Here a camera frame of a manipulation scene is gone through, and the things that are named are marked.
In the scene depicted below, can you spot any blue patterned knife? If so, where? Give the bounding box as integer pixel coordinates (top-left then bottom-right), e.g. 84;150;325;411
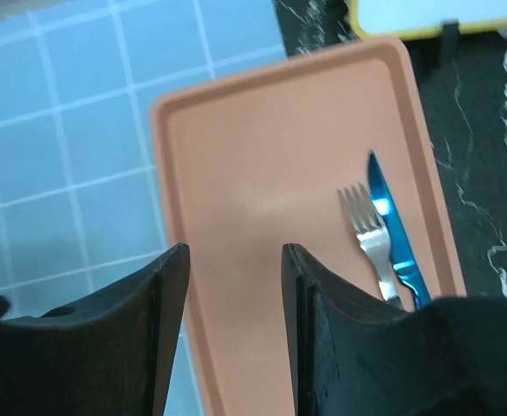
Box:
367;151;432;309

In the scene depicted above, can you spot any small framed whiteboard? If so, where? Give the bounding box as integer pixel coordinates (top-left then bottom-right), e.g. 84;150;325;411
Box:
348;0;507;66

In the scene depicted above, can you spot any orange plastic tray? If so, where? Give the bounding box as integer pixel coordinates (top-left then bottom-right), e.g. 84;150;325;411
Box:
151;38;466;415

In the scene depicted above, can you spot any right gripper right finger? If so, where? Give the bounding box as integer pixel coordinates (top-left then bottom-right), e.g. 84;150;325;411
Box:
282;244;507;415

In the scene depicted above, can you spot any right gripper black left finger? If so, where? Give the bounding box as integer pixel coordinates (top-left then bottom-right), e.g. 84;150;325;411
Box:
0;244;191;415

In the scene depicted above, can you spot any blue checked tablecloth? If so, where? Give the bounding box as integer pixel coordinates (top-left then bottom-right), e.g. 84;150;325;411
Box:
0;0;289;416

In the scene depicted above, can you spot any silver metal fork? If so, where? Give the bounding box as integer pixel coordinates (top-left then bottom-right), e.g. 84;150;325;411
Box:
338;183;404;309

